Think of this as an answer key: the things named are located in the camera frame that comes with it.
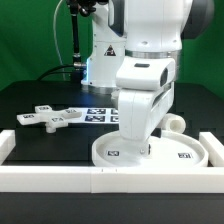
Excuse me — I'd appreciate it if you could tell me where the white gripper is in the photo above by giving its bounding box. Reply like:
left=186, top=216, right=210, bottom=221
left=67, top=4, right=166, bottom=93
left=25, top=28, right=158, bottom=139
left=118, top=83, right=174, bottom=155

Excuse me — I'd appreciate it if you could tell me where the white round table top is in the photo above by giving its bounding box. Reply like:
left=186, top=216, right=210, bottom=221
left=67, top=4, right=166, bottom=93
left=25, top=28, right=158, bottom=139
left=92, top=131, right=209, bottom=168

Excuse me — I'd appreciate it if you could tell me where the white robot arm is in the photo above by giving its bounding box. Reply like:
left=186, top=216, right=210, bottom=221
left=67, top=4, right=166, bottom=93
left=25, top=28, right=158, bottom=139
left=82, top=0, right=214, bottom=158

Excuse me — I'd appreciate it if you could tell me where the paper sheet with markers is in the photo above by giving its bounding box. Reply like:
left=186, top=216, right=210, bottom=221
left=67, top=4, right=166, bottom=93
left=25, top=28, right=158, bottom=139
left=68, top=108, right=119, bottom=124

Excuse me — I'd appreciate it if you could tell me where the white cross table base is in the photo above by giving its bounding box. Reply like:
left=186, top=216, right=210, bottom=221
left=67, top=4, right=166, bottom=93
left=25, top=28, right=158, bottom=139
left=17, top=105, right=82, bottom=133

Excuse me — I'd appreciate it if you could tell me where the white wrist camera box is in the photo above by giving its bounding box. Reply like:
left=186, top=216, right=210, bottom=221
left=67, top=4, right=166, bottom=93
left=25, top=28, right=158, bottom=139
left=116, top=57, right=176, bottom=91

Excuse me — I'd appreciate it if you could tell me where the black cable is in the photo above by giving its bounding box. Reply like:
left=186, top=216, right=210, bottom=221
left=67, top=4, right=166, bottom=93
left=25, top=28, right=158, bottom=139
left=36, top=64, right=84, bottom=82

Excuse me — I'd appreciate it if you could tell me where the white fence rail frame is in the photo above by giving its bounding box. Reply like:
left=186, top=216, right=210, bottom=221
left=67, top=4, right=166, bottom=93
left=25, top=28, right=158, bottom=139
left=0, top=130, right=224, bottom=193

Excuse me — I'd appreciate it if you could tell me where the black camera pole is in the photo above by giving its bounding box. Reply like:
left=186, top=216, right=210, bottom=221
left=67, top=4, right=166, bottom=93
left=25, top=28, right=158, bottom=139
left=66, top=0, right=96, bottom=83

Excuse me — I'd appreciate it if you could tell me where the white cable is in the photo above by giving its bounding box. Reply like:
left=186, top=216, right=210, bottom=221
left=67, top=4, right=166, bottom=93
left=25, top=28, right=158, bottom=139
left=52, top=0, right=67, bottom=81

